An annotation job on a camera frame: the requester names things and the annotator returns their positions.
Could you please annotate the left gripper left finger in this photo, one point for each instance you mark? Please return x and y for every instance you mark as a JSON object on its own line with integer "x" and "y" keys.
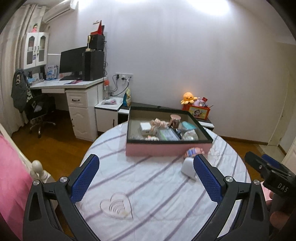
{"x": 40, "y": 221}

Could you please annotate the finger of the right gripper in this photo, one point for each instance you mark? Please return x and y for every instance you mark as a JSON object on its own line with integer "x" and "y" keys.
{"x": 261, "y": 166}
{"x": 276, "y": 164}

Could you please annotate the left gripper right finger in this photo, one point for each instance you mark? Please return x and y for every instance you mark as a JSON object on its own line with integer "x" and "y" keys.
{"x": 241, "y": 212}

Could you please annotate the pink block toy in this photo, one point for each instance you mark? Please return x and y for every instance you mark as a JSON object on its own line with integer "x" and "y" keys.
{"x": 192, "y": 152}

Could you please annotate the white cat figurine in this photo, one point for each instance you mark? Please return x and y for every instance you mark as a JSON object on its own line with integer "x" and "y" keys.
{"x": 190, "y": 135}

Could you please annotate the clear heart dish blue base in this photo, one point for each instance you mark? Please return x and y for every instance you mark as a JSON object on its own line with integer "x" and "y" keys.
{"x": 187, "y": 126}

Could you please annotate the dental flossers clear box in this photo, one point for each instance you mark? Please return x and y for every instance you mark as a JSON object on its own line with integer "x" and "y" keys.
{"x": 167, "y": 134}

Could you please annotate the small white box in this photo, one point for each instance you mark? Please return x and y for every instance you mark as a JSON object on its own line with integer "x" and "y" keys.
{"x": 145, "y": 128}

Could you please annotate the rose gold metal canister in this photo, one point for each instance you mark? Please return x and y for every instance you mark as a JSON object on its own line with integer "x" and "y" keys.
{"x": 174, "y": 121}

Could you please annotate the clear glass bottle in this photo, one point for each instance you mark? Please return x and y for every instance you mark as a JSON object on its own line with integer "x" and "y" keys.
{"x": 141, "y": 136}

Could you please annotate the person right hand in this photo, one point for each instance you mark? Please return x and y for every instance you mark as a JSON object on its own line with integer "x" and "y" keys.
{"x": 277, "y": 218}

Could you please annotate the pink bed blanket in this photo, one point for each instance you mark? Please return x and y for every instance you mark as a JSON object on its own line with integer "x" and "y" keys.
{"x": 15, "y": 188}

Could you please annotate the orange cartoon storage box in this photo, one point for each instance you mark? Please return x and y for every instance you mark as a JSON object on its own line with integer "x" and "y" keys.
{"x": 197, "y": 111}

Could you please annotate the striped white table cloth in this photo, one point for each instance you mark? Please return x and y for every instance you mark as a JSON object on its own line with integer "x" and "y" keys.
{"x": 142, "y": 198}

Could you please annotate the orange octopus plush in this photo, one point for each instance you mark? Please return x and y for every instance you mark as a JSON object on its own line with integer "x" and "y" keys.
{"x": 188, "y": 98}

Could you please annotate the beige curtain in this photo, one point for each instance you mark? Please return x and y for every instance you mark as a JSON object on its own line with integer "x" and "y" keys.
{"x": 19, "y": 24}

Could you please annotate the pink storage box black rim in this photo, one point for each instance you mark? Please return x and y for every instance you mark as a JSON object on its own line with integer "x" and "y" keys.
{"x": 159, "y": 119}

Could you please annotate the black office chair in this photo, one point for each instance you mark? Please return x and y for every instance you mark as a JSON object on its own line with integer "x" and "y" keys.
{"x": 39, "y": 111}

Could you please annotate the white low side cabinet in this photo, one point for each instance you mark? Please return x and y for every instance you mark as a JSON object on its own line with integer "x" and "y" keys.
{"x": 106, "y": 112}

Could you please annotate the white desk with drawers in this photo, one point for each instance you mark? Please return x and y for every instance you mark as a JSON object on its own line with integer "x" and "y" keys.
{"x": 82, "y": 97}

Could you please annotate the dark hanging jacket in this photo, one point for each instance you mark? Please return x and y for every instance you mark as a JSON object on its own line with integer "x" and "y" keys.
{"x": 20, "y": 92}

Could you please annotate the yellow blue snack bag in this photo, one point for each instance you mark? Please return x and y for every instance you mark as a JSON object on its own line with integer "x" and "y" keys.
{"x": 127, "y": 98}

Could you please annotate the orange cap bottle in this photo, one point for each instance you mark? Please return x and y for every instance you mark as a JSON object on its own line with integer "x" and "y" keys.
{"x": 106, "y": 89}

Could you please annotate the black computer monitor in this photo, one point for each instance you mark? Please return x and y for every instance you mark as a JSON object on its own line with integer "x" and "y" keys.
{"x": 71, "y": 64}

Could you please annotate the black computer tower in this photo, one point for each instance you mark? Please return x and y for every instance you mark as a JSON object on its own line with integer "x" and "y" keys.
{"x": 93, "y": 65}

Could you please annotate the black speaker box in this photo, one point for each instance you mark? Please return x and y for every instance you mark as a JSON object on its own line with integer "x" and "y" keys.
{"x": 96, "y": 42}

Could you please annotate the white air conditioner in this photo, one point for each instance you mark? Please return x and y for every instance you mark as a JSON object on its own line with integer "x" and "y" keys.
{"x": 60, "y": 9}

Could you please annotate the white bed post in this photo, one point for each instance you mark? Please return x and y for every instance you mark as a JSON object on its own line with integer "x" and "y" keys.
{"x": 43, "y": 175}

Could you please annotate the wall power socket strip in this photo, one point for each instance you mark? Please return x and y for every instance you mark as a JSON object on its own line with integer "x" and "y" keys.
{"x": 124, "y": 76}

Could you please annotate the white wall cabinet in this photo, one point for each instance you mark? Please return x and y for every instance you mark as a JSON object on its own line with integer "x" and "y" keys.
{"x": 34, "y": 49}

